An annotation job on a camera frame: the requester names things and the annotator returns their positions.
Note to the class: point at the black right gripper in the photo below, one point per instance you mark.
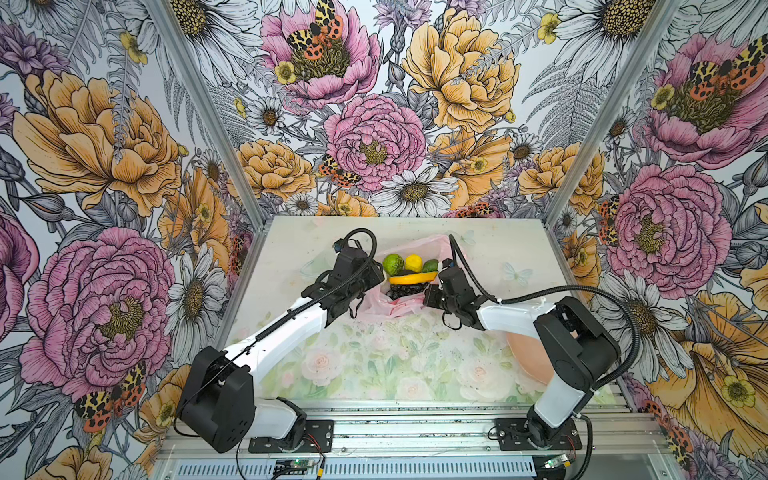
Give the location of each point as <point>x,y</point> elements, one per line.
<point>429,295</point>

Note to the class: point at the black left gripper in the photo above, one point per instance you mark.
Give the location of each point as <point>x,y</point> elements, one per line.
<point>375,274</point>

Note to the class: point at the pink printed plastic bag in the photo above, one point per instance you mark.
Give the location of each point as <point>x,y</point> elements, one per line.
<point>378,305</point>

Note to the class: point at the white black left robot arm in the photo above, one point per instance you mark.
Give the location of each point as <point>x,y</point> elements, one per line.
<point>220,403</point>

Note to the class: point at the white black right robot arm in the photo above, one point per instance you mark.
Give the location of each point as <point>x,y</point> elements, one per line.
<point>579,349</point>

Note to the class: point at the dark green fake avocado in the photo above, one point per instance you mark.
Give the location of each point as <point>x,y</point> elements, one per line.
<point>431,265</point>

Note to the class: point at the dark fake grape bunch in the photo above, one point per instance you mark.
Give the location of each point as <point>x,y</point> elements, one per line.
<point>399,291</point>

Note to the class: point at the yellow fake banana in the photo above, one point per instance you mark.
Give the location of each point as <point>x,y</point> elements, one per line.
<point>413,279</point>

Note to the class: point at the yellow fake lemon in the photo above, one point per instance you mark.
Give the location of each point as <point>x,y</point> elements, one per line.
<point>413,263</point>

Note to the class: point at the pink round plate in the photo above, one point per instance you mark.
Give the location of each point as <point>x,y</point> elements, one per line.
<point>531,356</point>

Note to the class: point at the green circuit board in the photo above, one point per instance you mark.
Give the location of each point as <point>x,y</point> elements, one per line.
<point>296,467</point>

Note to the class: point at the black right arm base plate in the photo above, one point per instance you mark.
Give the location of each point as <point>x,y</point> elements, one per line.
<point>522,434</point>

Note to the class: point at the aluminium front rail frame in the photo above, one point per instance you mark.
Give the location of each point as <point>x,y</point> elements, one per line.
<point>416,441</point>

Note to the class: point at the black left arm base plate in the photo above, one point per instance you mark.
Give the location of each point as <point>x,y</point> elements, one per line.
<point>310,436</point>

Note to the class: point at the aluminium left corner post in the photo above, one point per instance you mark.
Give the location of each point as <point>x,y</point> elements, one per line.
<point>185,63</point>

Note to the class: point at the aluminium corner post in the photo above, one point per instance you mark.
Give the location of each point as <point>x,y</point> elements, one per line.
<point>185,63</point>
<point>650,36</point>

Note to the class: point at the aluminium right corner post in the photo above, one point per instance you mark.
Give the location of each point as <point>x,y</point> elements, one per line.
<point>650,36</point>

